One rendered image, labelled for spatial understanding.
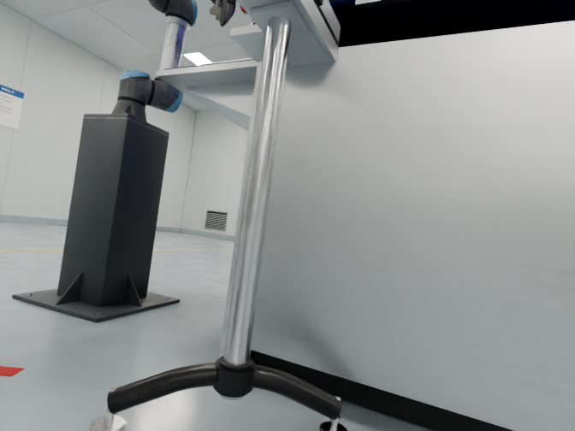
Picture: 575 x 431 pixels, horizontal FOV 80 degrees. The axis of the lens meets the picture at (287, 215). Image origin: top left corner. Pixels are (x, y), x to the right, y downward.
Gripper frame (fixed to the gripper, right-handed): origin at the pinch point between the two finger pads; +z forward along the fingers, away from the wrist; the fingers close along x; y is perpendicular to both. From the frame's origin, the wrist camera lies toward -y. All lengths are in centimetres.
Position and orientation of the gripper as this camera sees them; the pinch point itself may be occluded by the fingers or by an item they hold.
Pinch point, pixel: (223, 22)
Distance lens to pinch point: 137.9
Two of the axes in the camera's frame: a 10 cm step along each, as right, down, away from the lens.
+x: -4.1, -0.9, -9.1
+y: -9.0, -1.1, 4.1
